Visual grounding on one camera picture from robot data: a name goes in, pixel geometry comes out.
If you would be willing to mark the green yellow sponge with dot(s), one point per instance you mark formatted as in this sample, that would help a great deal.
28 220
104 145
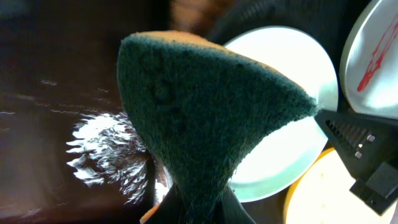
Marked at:
200 109

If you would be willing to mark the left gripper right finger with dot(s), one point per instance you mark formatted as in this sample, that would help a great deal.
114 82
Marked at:
230 210

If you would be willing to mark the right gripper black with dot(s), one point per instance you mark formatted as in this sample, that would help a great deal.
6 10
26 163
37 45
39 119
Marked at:
367 145

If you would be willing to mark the yellow plate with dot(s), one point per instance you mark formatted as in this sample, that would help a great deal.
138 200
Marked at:
322 196

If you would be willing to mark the light blue plate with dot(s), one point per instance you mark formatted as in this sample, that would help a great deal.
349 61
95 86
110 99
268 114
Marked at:
283 156

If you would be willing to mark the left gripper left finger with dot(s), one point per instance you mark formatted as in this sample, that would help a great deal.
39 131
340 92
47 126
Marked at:
169 211

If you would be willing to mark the black rectangular tray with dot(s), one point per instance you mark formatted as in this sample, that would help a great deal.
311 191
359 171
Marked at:
68 152

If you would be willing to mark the pale green plate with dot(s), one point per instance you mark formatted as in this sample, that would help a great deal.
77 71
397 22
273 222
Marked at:
368 65

